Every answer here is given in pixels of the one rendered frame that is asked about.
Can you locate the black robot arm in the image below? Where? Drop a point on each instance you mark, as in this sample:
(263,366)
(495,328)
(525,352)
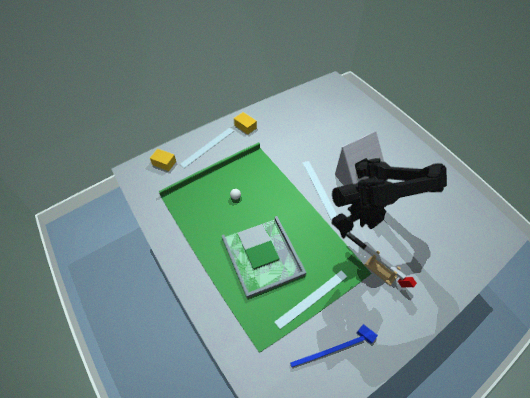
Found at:
(380,193)

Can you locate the blue putter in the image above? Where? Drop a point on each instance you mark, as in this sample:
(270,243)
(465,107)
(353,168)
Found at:
(364,332)

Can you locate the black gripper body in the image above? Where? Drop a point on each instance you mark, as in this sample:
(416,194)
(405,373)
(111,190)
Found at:
(344,223)

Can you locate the pale blue flat bar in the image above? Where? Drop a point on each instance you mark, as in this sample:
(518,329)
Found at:
(310,300)
(328,207)
(206,148)

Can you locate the green flat mat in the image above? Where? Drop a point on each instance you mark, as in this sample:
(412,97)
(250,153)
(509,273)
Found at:
(204,211)

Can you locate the yellow block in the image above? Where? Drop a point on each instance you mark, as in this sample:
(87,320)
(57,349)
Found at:
(163,159)
(245,123)

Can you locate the white golf ball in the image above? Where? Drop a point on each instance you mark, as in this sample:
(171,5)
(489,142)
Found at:
(235,194)

